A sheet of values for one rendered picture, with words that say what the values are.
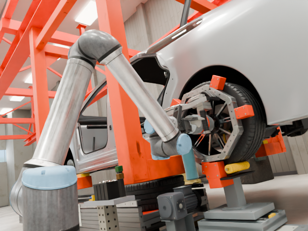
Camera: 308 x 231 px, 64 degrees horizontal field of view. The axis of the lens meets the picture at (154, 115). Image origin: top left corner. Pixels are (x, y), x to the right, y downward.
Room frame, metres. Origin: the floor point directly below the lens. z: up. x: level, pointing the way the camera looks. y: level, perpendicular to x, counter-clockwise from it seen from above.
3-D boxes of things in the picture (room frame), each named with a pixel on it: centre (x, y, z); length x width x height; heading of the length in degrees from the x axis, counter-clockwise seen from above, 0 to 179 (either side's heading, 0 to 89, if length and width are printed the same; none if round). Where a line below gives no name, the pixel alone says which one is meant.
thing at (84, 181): (3.58, 1.31, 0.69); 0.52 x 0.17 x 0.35; 133
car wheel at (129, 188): (2.51, 0.15, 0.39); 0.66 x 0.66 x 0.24
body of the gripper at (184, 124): (1.35, -0.13, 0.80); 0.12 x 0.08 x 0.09; 133
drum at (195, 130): (1.75, -0.30, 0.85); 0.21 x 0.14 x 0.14; 133
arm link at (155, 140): (1.23, -0.01, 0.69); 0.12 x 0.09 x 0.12; 39
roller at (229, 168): (1.78, -0.51, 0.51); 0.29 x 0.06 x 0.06; 133
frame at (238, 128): (1.80, -0.36, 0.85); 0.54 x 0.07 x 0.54; 43
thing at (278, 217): (1.92, -0.48, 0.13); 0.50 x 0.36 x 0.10; 43
